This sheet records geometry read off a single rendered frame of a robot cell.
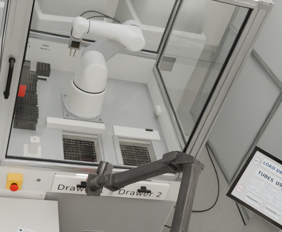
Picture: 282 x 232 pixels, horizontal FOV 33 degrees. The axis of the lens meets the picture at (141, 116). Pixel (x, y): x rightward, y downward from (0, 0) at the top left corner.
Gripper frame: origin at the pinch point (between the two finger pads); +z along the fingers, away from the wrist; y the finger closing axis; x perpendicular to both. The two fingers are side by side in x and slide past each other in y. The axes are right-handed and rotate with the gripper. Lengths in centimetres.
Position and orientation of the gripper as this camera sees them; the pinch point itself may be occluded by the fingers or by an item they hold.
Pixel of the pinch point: (89, 187)
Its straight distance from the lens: 239.1
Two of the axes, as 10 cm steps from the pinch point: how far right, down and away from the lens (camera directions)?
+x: -9.4, -1.3, -3.3
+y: 0.2, -9.5, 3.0
